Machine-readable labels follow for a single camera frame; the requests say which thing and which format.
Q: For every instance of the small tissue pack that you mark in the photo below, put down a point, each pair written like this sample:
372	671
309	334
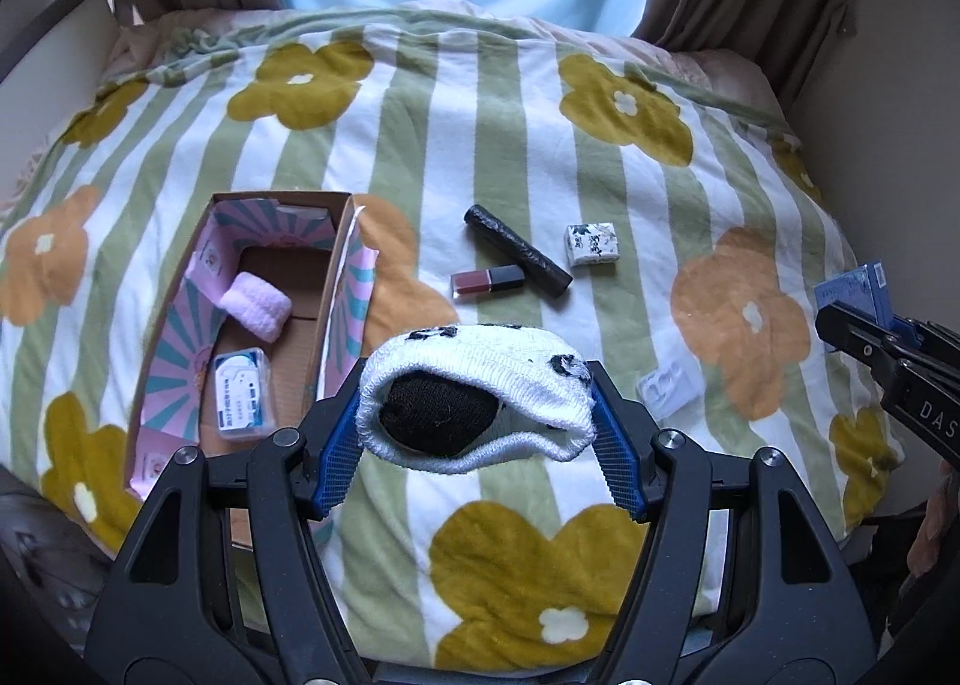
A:
591	244

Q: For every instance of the black white sock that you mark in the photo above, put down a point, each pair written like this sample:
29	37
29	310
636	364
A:
456	398

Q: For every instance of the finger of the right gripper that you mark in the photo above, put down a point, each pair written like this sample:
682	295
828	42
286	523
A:
879	345

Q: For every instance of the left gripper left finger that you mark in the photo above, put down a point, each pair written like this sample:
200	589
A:
218	581

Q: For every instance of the dental floss pick box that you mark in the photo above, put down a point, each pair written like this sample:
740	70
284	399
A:
244	395

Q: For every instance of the floral striped blanket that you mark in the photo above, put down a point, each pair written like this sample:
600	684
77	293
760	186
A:
513	572

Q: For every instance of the open cardboard box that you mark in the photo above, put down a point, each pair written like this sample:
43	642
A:
308	244

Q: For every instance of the white headboard panel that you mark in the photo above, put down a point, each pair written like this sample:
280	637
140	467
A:
49	72

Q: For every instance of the person's right hand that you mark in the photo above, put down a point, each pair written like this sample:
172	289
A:
941	510

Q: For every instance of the red lip gloss tube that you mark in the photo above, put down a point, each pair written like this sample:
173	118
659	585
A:
483	282

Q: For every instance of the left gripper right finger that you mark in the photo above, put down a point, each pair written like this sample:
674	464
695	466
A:
789	611

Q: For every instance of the clear plastic blister tray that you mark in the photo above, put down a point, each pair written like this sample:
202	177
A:
668	389

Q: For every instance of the pink fluffy sock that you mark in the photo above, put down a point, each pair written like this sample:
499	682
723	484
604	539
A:
258	306

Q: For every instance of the black roll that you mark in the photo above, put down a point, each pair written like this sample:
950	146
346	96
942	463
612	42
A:
517	250

